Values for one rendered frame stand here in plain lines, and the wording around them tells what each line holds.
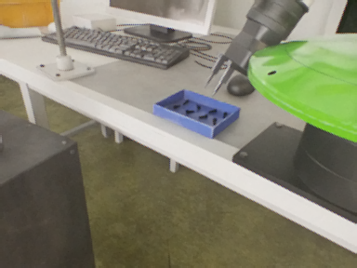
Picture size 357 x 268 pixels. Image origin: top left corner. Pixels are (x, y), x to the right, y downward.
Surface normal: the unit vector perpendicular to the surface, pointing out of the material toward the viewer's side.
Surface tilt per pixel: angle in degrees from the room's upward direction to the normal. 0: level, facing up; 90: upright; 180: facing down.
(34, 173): 90
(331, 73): 21
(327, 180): 90
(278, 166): 0
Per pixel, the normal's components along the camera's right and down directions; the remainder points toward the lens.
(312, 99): -0.30, -0.68
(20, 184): 0.87, 0.30
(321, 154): -0.92, 0.15
